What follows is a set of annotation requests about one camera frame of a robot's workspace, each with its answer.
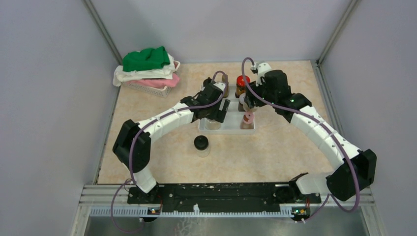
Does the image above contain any white divided plastic tray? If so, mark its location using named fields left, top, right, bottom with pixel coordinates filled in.
left=198, top=84, right=256, bottom=135

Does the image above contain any gold cap yellow bottle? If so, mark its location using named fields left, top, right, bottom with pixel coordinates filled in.
left=221, top=74, right=229, bottom=98

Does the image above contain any clear lid glass jar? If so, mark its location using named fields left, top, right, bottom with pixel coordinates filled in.
left=204, top=119, right=221, bottom=130

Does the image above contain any red lid sauce jar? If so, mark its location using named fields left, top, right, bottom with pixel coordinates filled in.
left=235, top=75, right=250, bottom=98

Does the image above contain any pink lid spice jar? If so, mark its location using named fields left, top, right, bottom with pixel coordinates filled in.
left=240, top=112, right=254, bottom=130

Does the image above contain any black cap glass jar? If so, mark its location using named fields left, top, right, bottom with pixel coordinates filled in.
left=194, top=135, right=210, bottom=157

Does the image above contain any black cap sesame jar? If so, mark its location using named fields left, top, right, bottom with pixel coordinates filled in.
left=203, top=77, right=212, bottom=87

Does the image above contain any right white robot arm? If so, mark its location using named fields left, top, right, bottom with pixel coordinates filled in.
left=246, top=69, right=377, bottom=203

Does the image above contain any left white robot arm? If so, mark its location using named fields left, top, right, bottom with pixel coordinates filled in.
left=112, top=81, right=230, bottom=203

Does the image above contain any white plastic basket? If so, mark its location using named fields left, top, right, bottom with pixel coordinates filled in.
left=121, top=80, right=172, bottom=97

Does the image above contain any pink cloth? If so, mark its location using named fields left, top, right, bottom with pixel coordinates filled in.
left=132, top=73, right=180, bottom=89

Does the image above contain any green cloth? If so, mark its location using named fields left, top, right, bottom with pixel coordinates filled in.
left=122, top=46, right=171, bottom=72

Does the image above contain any white cloth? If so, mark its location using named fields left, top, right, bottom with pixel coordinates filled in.
left=112, top=60, right=180, bottom=87

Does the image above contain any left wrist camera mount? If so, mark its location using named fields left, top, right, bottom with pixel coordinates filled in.
left=214, top=82, right=226, bottom=92

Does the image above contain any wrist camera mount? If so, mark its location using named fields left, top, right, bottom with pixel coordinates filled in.
left=250, top=61, right=272, bottom=87
left=214, top=82, right=226, bottom=92

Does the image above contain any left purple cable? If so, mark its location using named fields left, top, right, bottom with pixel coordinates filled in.
left=111, top=71, right=229, bottom=234

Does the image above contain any purple cable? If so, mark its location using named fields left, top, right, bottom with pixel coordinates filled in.
left=111, top=71, right=229, bottom=234
left=241, top=58, right=361, bottom=224

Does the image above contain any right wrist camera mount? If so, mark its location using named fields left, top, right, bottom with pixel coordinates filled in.
left=250, top=61, right=272, bottom=87

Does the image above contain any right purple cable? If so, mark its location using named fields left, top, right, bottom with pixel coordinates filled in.
left=241, top=58, right=361, bottom=224

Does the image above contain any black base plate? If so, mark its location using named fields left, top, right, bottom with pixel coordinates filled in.
left=127, top=182, right=321, bottom=213

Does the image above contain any white cable duct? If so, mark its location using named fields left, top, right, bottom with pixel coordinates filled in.
left=90, top=205, right=294, bottom=218

